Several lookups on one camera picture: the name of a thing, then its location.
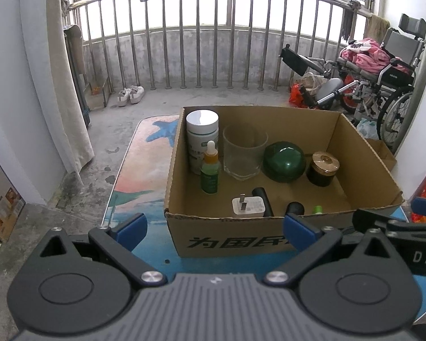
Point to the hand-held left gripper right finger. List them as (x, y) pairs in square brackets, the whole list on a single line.
[(298, 229)]

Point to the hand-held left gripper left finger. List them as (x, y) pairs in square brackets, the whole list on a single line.
[(133, 231)]

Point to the dark jar with gold lid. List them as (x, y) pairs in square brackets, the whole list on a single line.
[(323, 174)]

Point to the clear glass cup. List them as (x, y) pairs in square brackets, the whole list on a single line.
[(245, 156)]

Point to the small black cap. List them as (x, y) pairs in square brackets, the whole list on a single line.
[(295, 207)]

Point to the small green tube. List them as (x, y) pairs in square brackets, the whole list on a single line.
[(317, 209)]

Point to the black cylinder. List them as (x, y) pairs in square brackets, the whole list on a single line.
[(264, 195)]

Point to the white charger plug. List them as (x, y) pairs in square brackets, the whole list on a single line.
[(254, 206)]

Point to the printed beach floor mat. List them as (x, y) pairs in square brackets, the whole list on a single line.
[(142, 170)]

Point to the green dome jar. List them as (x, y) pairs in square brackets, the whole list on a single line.
[(284, 163)]

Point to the white plastic bag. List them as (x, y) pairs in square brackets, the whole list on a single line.
[(367, 128)]

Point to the green dropper bottle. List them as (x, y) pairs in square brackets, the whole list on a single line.
[(210, 177)]

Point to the white curtain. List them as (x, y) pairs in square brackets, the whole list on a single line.
[(74, 142)]

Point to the white bottle with green label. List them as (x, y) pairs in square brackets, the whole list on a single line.
[(201, 131)]

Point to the printed cardboard box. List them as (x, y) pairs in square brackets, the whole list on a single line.
[(3, 199)]

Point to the orange bag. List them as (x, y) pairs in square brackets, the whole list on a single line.
[(296, 94)]

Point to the black folding wheelchair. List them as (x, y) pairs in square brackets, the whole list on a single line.
[(401, 74)]

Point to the woven beige bag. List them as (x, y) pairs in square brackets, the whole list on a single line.
[(314, 81)]

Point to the pink clothes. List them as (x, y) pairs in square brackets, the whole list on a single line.
[(369, 57)]

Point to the dark leaning panel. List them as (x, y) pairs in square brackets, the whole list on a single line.
[(76, 60)]

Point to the beige towel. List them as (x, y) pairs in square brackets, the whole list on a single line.
[(376, 26)]

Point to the brown hanging cloth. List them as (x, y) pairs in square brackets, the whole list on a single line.
[(349, 25)]

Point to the metal balcony railing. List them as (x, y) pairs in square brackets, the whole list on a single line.
[(198, 42)]

